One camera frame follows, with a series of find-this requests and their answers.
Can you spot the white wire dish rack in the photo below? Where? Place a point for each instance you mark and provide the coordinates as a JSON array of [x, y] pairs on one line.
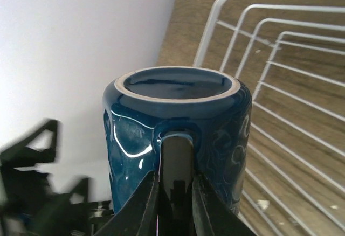
[[290, 54]]

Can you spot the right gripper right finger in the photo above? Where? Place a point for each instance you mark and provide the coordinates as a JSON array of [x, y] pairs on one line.
[[210, 214]]

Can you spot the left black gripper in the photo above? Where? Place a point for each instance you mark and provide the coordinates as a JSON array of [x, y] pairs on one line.
[[29, 206]]

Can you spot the dark blue ceramic mug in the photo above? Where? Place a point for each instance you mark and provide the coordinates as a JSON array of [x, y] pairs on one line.
[[179, 122]]

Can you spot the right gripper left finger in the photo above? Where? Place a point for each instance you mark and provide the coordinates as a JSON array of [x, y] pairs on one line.
[[139, 214]]

